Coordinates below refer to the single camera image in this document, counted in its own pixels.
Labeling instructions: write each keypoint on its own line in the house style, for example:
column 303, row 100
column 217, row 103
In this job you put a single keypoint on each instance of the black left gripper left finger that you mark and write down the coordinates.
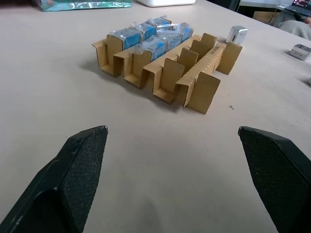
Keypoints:
column 60, row 184

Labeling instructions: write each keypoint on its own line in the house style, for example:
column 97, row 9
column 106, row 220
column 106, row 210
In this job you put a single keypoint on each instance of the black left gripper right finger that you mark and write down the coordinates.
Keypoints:
column 277, row 174

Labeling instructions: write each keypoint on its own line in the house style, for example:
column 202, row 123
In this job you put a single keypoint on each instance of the cardboard divider tray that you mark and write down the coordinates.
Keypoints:
column 187, row 80

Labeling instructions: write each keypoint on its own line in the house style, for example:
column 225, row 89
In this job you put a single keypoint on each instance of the white plastic box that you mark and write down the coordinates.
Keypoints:
column 166, row 3

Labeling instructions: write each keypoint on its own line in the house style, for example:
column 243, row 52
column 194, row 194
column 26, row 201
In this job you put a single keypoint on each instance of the small white wrapped item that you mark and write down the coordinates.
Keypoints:
column 236, row 35

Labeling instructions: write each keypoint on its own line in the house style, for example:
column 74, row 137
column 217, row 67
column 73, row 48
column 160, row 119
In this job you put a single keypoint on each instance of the person in grey clothing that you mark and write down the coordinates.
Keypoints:
column 295, row 28

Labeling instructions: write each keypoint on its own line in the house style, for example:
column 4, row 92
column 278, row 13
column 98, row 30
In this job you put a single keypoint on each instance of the brown cardboard carton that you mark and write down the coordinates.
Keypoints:
column 266, row 17

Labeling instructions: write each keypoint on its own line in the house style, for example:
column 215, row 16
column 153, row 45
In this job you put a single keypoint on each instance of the open laptop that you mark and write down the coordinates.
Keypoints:
column 300, row 6

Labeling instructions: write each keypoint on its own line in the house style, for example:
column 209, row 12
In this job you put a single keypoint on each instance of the green patterned bag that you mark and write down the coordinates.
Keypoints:
column 85, row 4

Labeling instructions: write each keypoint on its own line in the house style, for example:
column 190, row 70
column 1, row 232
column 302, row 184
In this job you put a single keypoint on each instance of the small grey metal object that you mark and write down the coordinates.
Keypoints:
column 300, row 51

